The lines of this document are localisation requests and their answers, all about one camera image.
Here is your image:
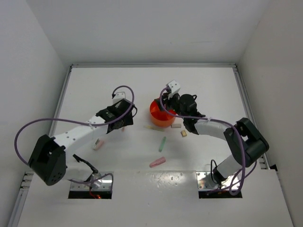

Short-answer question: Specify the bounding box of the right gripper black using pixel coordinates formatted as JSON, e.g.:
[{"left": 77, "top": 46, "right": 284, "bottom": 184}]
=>
[{"left": 155, "top": 91, "right": 187, "bottom": 121}]

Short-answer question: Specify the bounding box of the yellow thin pen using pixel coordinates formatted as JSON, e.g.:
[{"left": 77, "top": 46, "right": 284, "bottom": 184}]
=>
[{"left": 144, "top": 125, "right": 165, "bottom": 131}]

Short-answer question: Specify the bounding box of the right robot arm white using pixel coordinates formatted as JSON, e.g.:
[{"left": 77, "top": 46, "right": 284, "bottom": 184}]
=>
[{"left": 159, "top": 88, "right": 269, "bottom": 190}]

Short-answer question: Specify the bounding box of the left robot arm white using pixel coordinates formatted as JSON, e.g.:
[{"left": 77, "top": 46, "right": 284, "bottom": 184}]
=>
[{"left": 28, "top": 99, "right": 135, "bottom": 186}]

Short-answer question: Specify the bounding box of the orange round divided container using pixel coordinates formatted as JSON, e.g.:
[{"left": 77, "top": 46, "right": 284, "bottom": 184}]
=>
[{"left": 149, "top": 100, "right": 176, "bottom": 128}]

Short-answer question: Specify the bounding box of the grey eraser block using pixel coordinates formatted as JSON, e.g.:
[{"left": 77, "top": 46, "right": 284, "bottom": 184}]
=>
[{"left": 171, "top": 123, "right": 182, "bottom": 128}]

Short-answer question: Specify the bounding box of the tan small eraser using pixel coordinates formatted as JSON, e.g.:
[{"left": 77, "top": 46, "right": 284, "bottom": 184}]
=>
[{"left": 181, "top": 130, "right": 187, "bottom": 137}]

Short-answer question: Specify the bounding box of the green highlighter pen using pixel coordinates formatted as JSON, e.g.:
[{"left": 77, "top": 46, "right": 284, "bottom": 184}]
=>
[{"left": 159, "top": 136, "right": 167, "bottom": 152}]

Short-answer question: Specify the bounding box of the pink highlighter pen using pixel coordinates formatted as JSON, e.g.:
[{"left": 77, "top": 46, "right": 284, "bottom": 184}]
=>
[{"left": 149, "top": 157, "right": 166, "bottom": 168}]

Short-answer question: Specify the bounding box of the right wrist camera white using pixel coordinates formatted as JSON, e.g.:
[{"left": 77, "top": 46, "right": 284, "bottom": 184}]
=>
[{"left": 166, "top": 80, "right": 181, "bottom": 95}]

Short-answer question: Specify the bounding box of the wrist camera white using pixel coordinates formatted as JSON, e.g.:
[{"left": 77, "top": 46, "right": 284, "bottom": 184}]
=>
[
  {"left": 112, "top": 92, "right": 125, "bottom": 104},
  {"left": 166, "top": 80, "right": 181, "bottom": 95}
]

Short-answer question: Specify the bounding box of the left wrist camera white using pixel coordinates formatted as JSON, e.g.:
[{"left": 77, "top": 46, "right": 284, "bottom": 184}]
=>
[{"left": 112, "top": 92, "right": 125, "bottom": 104}]

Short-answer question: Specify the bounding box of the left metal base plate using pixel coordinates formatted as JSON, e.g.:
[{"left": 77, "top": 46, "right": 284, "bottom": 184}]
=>
[{"left": 70, "top": 172, "right": 114, "bottom": 192}]

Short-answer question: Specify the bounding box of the metal base plate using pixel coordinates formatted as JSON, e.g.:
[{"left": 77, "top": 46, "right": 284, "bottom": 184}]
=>
[
  {"left": 195, "top": 171, "right": 240, "bottom": 192},
  {"left": 70, "top": 172, "right": 114, "bottom": 192}
]

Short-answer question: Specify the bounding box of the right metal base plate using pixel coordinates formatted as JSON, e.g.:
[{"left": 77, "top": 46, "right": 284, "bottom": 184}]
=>
[{"left": 195, "top": 171, "right": 240, "bottom": 192}]

